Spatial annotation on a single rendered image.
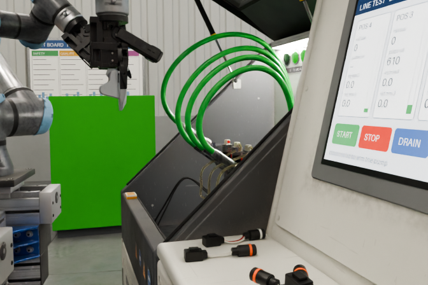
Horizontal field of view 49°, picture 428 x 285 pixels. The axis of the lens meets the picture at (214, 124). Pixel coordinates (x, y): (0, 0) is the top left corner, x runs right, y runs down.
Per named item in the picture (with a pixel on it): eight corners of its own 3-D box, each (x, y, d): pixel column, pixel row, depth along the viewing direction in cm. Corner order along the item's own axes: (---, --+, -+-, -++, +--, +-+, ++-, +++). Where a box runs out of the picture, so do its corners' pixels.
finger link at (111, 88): (99, 111, 106) (99, 70, 105) (126, 110, 108) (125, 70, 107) (100, 111, 103) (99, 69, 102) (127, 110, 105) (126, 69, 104)
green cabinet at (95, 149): (146, 210, 529) (143, 96, 522) (156, 231, 446) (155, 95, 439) (58, 217, 504) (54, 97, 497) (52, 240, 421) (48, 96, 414)
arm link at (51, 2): (41, 0, 139) (53, -22, 135) (66, 26, 139) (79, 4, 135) (21, 2, 132) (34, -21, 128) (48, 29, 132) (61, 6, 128)
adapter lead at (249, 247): (185, 263, 76) (185, 250, 76) (183, 258, 78) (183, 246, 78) (257, 257, 78) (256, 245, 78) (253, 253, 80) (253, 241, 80)
